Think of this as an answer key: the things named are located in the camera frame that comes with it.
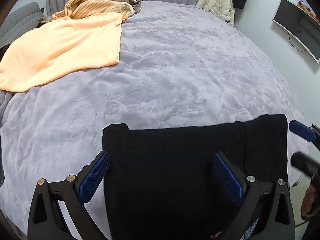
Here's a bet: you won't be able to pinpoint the person right hand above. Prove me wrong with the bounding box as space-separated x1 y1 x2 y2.
300 175 319 221

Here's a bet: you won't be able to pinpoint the tan striped garment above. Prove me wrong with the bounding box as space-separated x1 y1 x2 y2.
52 0 142 20

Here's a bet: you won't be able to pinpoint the peach fleece blanket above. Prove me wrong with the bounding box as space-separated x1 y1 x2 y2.
1 12 127 92

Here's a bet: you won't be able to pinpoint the lavender plush bed blanket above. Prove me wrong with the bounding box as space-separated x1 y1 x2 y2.
1 2 305 232

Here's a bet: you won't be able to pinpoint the grey headboard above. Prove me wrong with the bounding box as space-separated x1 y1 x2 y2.
0 2 43 47

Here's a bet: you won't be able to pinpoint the black pants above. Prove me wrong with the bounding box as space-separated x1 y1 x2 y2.
102 114 288 239

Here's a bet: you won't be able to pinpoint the curved wall monitor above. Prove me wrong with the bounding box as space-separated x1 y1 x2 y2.
272 0 320 63

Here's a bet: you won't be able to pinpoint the monitor cable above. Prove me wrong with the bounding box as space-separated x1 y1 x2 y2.
287 32 308 53

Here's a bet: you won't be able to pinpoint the cream puffer jacket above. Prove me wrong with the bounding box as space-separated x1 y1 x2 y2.
196 0 235 26

